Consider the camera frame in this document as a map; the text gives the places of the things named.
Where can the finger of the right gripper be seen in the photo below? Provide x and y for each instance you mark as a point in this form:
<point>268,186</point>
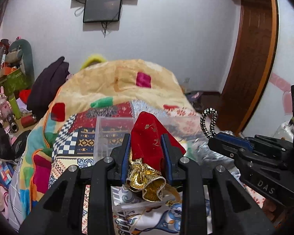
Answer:
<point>235,141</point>

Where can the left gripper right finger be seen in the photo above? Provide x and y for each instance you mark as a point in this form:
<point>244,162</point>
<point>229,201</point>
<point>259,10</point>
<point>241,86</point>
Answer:
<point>233,210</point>

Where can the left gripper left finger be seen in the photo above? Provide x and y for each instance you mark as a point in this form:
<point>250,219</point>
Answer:
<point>60,210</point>

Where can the red velvet gold pouch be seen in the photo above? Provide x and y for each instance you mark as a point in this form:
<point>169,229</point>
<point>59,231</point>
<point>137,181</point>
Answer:
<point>146,158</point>

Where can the silver mesh pouch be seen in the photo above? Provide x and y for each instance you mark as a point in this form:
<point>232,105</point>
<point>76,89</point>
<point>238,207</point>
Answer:
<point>205,156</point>

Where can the white wardrobe sliding door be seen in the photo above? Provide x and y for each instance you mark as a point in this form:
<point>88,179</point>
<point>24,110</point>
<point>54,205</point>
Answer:
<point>275,106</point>

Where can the green knitted cloth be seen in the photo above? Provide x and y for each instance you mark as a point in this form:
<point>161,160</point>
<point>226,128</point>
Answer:
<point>191,152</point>

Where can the grey backpack on floor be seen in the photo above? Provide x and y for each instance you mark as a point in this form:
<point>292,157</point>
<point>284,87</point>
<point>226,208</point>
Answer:
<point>194,98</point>

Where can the patterned colourful bedsheet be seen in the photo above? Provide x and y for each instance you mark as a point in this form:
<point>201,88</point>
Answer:
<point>233,210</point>

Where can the brown wooden door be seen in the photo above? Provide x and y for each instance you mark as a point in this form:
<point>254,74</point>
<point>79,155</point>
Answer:
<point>251,65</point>

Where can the red cylinder can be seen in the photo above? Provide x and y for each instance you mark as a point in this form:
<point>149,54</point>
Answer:
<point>28,120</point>

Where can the green bottle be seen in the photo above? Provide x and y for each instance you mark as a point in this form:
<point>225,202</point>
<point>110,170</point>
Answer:
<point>14,106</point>

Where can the pink rabbit toy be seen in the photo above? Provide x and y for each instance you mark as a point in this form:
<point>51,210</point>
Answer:
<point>5,106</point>

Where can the dark purple garment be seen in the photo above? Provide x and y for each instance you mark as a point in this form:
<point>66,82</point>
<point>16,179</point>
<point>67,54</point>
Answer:
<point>46,86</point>

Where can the beige patchwork blanket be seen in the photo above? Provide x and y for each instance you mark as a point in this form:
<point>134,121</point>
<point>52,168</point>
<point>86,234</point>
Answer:
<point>113,88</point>

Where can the green cardboard box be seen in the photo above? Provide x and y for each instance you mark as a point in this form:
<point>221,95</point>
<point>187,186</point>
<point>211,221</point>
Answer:
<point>15,81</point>

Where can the grey green plush toy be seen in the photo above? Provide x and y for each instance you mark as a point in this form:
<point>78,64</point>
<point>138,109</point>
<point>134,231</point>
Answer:
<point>20,52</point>

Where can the small wall monitor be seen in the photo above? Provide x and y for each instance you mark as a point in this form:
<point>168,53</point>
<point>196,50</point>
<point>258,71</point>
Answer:
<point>96,11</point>

